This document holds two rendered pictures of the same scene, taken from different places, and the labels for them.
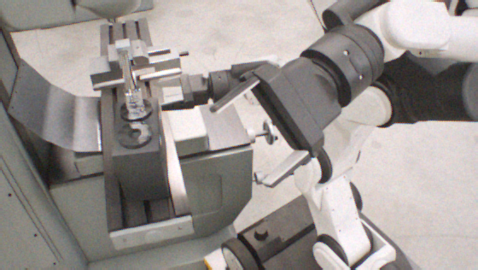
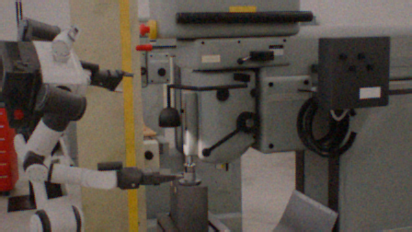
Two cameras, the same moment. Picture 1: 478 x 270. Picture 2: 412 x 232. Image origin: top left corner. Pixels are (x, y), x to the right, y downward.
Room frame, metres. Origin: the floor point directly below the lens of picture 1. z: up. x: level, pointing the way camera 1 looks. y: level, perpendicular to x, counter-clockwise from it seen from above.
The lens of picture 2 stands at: (2.91, 0.27, 1.74)
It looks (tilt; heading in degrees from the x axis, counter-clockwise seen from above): 9 degrees down; 177
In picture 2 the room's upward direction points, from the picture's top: 1 degrees counter-clockwise
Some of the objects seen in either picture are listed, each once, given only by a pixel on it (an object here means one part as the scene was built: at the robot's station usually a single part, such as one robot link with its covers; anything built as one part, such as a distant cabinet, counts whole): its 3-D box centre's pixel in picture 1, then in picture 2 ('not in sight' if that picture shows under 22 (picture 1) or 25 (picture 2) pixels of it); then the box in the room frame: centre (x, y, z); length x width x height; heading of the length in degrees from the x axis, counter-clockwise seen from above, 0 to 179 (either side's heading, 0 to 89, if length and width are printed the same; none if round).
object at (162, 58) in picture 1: (134, 61); not in sight; (1.29, 0.42, 1.01); 0.35 x 0.15 x 0.11; 108
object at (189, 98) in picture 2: not in sight; (190, 123); (1.14, 0.29, 1.45); 0.04 x 0.04 x 0.21; 16
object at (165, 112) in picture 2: not in sight; (169, 116); (1.20, 0.22, 1.48); 0.07 x 0.07 x 0.06
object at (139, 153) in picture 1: (142, 147); (188, 200); (0.77, 0.28, 1.06); 0.22 x 0.12 x 0.20; 10
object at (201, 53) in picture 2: not in sight; (231, 52); (1.10, 0.44, 1.68); 0.34 x 0.24 x 0.10; 106
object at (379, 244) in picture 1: (353, 254); not in sight; (0.65, -0.37, 0.68); 0.21 x 0.20 x 0.13; 35
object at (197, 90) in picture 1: (204, 89); (143, 177); (0.86, 0.10, 1.19); 0.13 x 0.12 x 0.10; 13
